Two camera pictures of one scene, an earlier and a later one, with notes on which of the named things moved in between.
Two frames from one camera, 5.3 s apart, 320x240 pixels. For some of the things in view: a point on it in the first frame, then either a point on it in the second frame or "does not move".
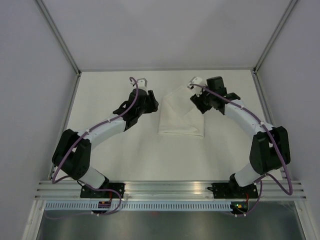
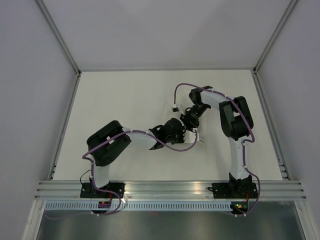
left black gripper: (153, 103) -> (181, 140)
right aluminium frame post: (290, 6) does not move
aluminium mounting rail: (268, 190) does not move
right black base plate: (234, 190) does not move
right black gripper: (198, 102) -> (188, 122)
